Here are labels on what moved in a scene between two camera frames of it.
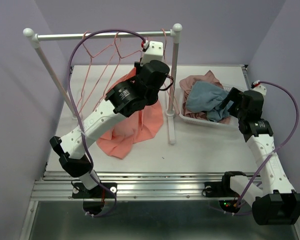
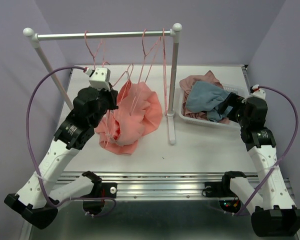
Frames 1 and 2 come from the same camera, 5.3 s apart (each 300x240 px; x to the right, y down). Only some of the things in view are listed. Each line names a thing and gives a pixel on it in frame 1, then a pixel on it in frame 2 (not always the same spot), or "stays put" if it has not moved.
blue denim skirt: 203,96 stays put
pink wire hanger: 116,41 -> 129,72
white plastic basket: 233,121 stays put
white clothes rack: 30,35 stays put
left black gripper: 138,67 -> 113,95
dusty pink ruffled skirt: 186,82 stays put
